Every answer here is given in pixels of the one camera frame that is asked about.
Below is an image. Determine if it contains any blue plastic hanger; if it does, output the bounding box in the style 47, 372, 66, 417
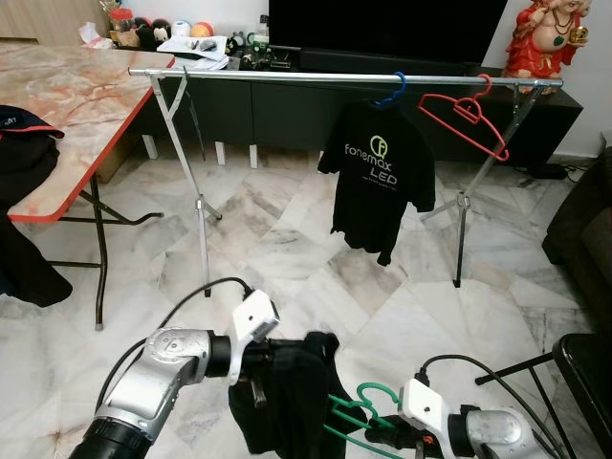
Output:
373, 71, 407, 108

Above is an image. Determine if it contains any dark jacket red trim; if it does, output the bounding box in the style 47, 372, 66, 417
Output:
0, 103, 74, 309

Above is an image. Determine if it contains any black TV cabinet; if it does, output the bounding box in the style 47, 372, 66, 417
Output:
142, 53, 584, 173

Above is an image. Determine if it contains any white paper stack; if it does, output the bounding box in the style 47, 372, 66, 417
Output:
156, 35, 230, 70

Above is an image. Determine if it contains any red plastic hanger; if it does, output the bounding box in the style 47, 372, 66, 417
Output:
418, 74, 511, 162

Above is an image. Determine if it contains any black plush toy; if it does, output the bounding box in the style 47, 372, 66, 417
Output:
134, 17, 159, 49
153, 17, 178, 44

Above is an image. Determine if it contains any black soundbar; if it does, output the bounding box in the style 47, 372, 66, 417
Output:
299, 48, 460, 75

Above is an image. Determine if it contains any red lid jar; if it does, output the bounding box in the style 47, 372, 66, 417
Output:
108, 8, 137, 47

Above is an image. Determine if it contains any light wooden sideboard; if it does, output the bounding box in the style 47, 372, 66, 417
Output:
0, 0, 114, 47

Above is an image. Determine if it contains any black folding chair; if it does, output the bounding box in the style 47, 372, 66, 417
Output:
475, 333, 612, 459

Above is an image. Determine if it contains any green plastic hanger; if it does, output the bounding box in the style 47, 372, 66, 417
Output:
323, 382, 422, 459

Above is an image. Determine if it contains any white tissue pack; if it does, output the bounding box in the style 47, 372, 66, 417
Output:
76, 21, 116, 49

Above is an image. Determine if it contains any silver metal clothes rack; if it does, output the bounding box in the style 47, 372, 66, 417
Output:
128, 65, 567, 290

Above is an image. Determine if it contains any black fonemax print t-shirt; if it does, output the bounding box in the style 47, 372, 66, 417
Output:
317, 96, 438, 267

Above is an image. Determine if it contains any red laughing buddha statue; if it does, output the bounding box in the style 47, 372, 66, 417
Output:
504, 0, 582, 81

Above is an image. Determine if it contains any black yellow logo shirt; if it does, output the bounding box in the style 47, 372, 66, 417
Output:
229, 332, 347, 458

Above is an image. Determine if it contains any black floor power cable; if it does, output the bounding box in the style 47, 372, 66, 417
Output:
516, 163, 570, 185

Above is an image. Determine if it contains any light brown box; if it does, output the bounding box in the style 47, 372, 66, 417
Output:
96, 143, 125, 183

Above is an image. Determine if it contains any black flat television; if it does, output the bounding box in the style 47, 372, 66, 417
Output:
269, 0, 510, 60

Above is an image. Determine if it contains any marble top folding table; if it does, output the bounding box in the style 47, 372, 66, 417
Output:
0, 40, 175, 331

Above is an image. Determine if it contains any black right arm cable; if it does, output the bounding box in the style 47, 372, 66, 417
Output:
421, 354, 565, 459

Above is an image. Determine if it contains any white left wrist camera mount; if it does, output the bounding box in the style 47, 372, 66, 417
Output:
229, 292, 282, 385

